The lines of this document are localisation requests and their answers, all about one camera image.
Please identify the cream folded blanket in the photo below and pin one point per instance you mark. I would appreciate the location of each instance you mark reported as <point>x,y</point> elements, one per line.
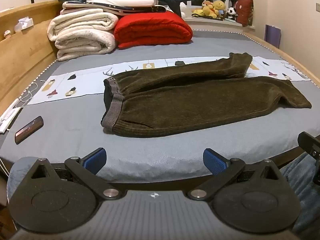
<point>80,35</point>

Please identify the white power strip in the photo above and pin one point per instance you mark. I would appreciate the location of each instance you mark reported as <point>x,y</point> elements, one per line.
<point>7,117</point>

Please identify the small figurine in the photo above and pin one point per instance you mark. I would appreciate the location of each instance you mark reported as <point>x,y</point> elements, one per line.
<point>7,33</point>

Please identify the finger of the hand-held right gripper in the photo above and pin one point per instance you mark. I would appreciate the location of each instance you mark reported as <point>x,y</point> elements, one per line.
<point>308,142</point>

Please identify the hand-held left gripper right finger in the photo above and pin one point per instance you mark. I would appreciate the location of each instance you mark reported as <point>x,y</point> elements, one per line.
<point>214,161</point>

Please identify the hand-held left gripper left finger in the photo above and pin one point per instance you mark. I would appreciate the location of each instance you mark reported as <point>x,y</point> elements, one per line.
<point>96,158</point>

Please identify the tissue pack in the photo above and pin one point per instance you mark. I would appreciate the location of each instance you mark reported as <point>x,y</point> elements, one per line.
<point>23,24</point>

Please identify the wooden bed frame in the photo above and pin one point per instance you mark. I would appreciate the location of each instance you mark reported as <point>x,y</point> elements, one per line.
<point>22,55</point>

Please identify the panda plush toy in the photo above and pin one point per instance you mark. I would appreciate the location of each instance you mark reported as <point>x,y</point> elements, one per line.
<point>232,12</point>

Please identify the orange bear plush toy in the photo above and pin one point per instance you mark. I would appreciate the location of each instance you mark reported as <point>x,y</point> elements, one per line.
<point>207,4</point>

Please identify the yellow plush toy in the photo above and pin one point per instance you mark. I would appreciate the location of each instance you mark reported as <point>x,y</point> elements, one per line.
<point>219,5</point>

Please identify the red folded quilt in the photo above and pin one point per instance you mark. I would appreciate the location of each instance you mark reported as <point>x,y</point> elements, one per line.
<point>150,30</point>

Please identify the grey printed bed sheet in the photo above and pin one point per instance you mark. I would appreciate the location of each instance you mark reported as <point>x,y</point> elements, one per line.
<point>75,120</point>

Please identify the red cushion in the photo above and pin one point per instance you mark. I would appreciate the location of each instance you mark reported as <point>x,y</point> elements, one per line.
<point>245,11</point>

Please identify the white plush toy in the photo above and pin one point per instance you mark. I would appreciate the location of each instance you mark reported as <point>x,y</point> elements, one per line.
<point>183,7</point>

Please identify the dark patterned folded quilt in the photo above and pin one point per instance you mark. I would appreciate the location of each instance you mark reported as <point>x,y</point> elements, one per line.
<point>140,8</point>

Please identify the black smartphone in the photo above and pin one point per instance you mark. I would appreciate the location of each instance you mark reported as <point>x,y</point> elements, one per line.
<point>28,130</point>

